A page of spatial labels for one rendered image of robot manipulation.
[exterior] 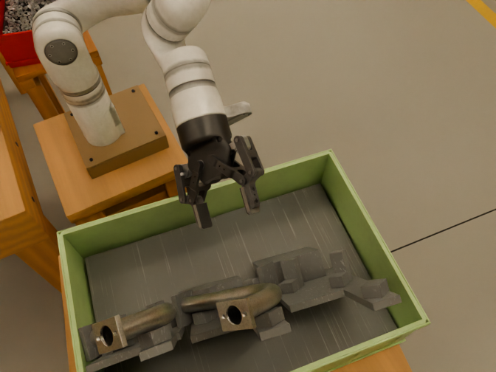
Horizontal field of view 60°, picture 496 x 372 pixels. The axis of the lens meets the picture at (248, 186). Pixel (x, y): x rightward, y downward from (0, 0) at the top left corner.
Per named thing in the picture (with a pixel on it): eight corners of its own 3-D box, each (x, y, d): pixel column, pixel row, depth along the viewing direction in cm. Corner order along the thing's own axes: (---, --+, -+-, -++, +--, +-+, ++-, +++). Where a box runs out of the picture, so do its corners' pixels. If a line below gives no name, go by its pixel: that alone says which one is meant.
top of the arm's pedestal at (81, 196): (146, 92, 128) (144, 83, 124) (191, 172, 113) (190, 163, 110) (38, 133, 120) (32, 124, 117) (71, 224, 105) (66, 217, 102)
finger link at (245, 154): (232, 137, 58) (243, 179, 57) (241, 132, 57) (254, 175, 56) (243, 137, 60) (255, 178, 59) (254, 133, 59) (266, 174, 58)
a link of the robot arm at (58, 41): (77, 26, 80) (105, 94, 94) (70, -2, 85) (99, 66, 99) (25, 39, 78) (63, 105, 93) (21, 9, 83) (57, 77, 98)
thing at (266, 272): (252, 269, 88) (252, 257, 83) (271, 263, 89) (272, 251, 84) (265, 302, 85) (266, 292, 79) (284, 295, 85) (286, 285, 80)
